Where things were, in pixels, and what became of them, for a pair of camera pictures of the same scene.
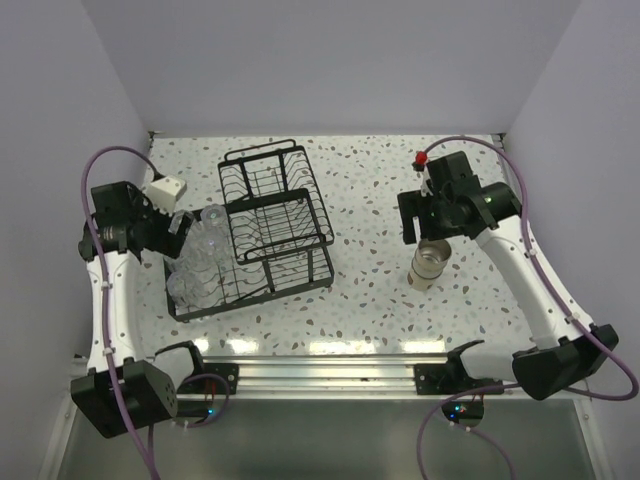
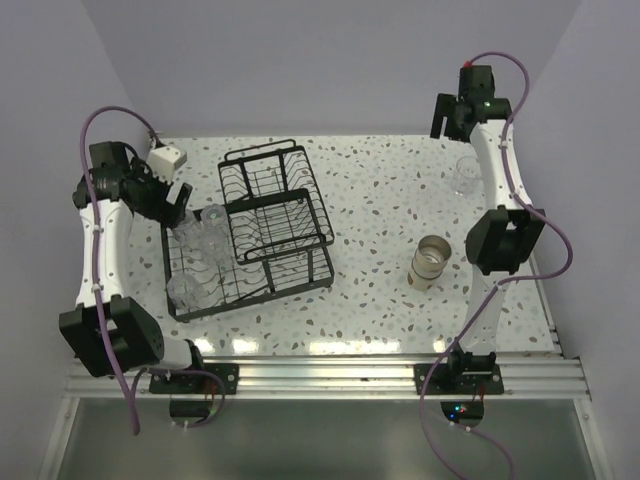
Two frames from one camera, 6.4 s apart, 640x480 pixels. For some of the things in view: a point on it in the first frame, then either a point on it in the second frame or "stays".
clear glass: x=212 y=250 stays
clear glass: x=215 y=234 stays
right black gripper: x=413 y=204 to x=447 y=105
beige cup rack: x=430 y=258 stays
